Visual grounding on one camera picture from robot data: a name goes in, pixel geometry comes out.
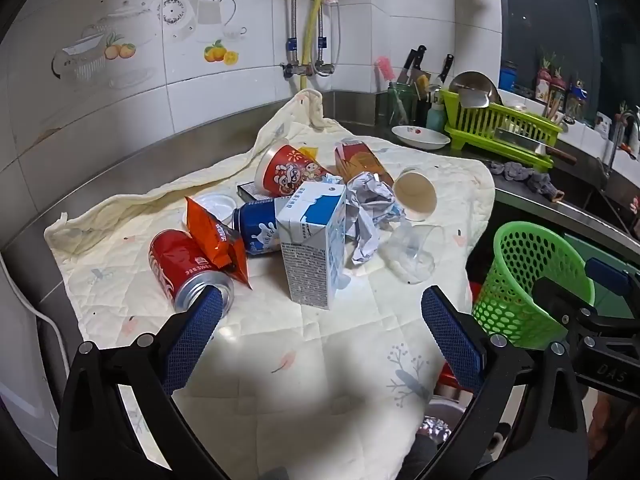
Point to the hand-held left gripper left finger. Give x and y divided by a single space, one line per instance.
195 340

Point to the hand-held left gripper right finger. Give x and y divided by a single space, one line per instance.
450 330

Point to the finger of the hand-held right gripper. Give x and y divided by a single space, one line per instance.
606 271
560 300

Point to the green plastic mesh basket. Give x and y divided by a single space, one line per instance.
520 260

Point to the clear plastic cup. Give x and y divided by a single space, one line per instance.
415 260

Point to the blue drink can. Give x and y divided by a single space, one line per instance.
255 225

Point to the small paper cup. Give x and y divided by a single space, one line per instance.
414 195

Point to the white and blue milk carton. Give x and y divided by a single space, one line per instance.
310 250

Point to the silver foil wrapper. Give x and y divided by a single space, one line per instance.
370 200

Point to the brown drink carton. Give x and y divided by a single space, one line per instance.
357 160

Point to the red soda can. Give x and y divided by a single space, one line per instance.
170 260

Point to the steel pot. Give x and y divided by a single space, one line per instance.
442 420

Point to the orange snack packet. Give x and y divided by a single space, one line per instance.
215 240

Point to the cream quilted cloth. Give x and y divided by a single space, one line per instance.
300 360

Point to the grey rag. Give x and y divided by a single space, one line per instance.
530 175

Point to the steel sink faucet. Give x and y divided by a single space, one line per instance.
617 140

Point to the white plastic lid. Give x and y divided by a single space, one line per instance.
217 205

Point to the small black box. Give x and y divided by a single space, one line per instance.
246 191

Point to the green dish rack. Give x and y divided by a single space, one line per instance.
500 120

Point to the red printed paper cup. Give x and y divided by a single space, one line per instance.
285 170

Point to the white plate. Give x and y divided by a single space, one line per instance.
420 136

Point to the teal bottle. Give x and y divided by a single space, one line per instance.
436 116

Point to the blue lidded container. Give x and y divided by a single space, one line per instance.
508 77

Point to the steel pan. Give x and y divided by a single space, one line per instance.
472 87

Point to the pink bottle brush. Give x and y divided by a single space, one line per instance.
386 72

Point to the metal water valve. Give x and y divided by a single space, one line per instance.
291 60
322 60

